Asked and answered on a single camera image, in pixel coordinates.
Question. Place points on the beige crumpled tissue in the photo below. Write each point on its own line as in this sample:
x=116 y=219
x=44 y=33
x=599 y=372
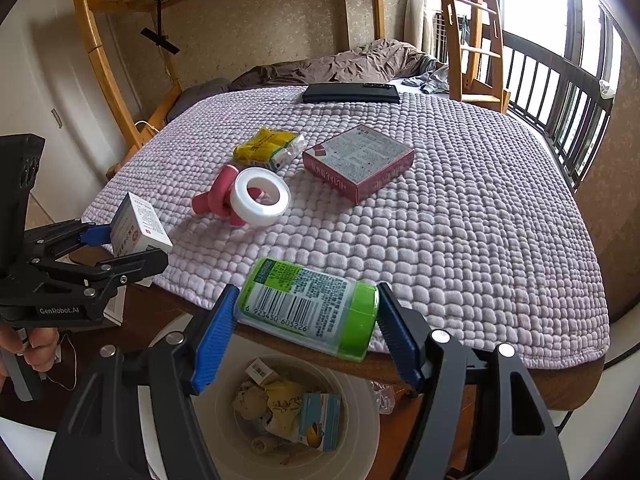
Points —
x=250 y=400

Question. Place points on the teal hanging cloth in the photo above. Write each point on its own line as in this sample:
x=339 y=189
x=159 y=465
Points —
x=464 y=30

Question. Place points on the white trash bin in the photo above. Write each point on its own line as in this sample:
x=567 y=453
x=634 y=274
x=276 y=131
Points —
x=357 y=410

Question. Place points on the grey pillow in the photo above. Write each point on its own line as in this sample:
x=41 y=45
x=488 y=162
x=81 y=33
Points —
x=200 y=92

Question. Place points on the beige curtain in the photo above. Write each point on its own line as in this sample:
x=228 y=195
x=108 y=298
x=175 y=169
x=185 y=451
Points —
x=417 y=20

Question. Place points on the yellow plastic packet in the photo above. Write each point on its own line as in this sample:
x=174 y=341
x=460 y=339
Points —
x=260 y=147

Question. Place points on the yellow crumpled wrapper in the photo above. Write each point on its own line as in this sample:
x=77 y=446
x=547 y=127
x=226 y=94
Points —
x=285 y=400

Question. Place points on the brown duvet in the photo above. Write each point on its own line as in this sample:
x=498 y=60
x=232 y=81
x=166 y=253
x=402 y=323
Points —
x=350 y=65

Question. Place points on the small white medicine box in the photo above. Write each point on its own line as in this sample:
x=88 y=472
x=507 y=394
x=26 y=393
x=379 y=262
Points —
x=145 y=225

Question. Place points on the black wall bracket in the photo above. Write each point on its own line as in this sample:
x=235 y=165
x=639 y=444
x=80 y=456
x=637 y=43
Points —
x=160 y=37

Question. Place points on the white tape roll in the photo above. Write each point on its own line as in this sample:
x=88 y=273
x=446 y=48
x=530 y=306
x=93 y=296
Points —
x=237 y=195

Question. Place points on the grey crumpled clothing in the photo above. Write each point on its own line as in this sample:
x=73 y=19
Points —
x=435 y=77

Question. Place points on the small white barcode box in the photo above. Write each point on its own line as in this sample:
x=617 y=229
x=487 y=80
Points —
x=260 y=370

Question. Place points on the dark window railing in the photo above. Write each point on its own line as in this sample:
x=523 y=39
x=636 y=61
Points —
x=550 y=90

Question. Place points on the lilac bubble blanket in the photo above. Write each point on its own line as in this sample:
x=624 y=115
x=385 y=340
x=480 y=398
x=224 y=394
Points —
x=450 y=235

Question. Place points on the person's left hand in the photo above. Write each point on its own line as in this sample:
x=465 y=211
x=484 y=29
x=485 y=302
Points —
x=42 y=352

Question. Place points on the wooden bunk bed frame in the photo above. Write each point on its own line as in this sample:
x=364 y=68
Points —
x=100 y=60

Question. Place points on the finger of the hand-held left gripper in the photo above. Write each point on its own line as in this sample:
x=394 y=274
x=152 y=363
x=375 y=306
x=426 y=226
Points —
x=95 y=235
x=135 y=264

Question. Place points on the red printed box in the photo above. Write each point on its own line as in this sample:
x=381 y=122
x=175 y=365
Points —
x=360 y=155

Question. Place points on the pink plastic toy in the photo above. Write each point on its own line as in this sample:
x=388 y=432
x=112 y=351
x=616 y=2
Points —
x=220 y=185

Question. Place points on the white cloth on railing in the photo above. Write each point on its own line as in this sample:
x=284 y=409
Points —
x=607 y=89

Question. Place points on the wooden bunk bed ladder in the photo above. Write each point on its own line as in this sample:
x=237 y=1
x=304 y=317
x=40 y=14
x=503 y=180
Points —
x=455 y=35

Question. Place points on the clear plastic wrapper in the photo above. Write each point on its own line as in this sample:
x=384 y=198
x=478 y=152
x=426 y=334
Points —
x=385 y=397

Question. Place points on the blue white carton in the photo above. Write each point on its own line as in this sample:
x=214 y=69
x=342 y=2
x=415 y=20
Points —
x=322 y=420

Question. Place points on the green labelled bottle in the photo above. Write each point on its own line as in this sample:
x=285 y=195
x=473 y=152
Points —
x=310 y=310

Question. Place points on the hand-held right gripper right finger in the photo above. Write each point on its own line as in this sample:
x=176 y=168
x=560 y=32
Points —
x=400 y=340

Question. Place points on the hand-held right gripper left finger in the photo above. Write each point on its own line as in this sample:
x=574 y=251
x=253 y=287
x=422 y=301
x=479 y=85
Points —
x=215 y=340

